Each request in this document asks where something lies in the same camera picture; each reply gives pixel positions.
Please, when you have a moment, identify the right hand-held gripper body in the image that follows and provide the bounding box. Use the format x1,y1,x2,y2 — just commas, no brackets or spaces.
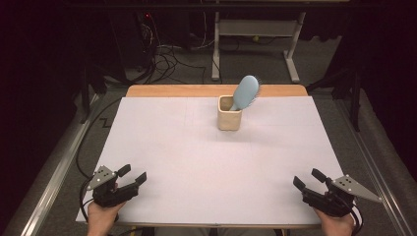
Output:
301,174,384,218

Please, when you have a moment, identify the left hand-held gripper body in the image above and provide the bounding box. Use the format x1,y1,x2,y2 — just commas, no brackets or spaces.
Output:
87,165,141,208

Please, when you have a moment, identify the beige square cup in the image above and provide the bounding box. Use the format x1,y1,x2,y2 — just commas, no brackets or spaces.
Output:
217,94,244,132

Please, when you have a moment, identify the light blue hairbrush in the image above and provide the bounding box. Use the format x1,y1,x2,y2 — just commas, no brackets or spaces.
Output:
229,75,263,112

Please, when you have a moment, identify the person's right hand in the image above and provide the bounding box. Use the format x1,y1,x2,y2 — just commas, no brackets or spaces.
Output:
313,207,356,236

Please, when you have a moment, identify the person's left hand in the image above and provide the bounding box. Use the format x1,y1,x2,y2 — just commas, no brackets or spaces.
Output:
87,200,128,236

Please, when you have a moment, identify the black metal stand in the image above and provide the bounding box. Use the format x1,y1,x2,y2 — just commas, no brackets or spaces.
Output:
80,63,109,125
306,67,362,133

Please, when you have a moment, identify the wooden table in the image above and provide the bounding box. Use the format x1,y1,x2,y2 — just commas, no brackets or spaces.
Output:
76,84,345,230

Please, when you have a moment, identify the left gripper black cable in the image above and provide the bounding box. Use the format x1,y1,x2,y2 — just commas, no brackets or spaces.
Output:
79,176,96,224

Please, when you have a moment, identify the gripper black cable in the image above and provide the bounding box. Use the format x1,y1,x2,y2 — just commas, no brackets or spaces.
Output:
79,176,96,224
349,203,364,236

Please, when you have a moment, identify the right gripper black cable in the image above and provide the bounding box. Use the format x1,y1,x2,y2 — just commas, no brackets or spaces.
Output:
349,203,364,236

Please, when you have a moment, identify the long black floor cable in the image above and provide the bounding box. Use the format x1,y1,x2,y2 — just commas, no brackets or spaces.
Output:
76,97,123,181

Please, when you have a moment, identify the aluminium floor rail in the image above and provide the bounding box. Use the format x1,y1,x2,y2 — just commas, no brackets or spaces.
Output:
333,97,414,236
19,92,101,236

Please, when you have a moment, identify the tangle of floor cables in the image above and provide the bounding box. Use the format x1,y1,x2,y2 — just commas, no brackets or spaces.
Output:
137,13,217,85

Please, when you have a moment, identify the white metal desk frame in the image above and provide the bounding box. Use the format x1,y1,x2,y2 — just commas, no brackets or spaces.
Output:
210,11,308,85

